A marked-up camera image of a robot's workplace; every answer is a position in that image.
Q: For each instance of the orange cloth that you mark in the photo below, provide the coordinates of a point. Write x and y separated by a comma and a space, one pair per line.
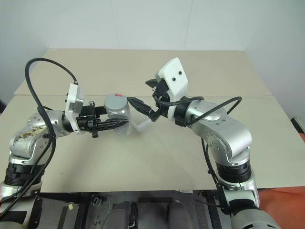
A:
283, 202

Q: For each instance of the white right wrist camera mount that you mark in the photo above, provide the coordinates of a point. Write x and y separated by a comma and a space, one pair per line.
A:
175, 71

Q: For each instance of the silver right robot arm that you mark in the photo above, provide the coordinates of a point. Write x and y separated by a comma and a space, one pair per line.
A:
228, 136

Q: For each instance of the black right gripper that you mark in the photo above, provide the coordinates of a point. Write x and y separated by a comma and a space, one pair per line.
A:
162, 91

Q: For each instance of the black metal table frame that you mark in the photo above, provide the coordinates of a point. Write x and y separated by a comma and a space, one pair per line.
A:
78, 210

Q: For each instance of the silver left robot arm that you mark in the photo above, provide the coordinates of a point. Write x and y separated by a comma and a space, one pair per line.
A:
28, 140

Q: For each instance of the small yellow tag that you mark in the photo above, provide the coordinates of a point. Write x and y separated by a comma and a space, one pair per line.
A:
70, 206

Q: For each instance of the gray jar lid red sticker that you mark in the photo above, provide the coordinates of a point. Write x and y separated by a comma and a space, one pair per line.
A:
116, 101

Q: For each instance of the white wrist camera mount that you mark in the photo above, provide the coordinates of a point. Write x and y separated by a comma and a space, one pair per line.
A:
74, 100
175, 71

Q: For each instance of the clear plastic jar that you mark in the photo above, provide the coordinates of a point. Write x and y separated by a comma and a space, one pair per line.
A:
120, 119

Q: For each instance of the small metal clip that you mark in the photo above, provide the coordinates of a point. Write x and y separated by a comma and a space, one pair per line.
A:
98, 200

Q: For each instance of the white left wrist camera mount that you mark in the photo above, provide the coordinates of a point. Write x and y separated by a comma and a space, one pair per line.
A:
74, 100

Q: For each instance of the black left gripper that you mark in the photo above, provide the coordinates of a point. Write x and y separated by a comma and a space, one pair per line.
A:
87, 114

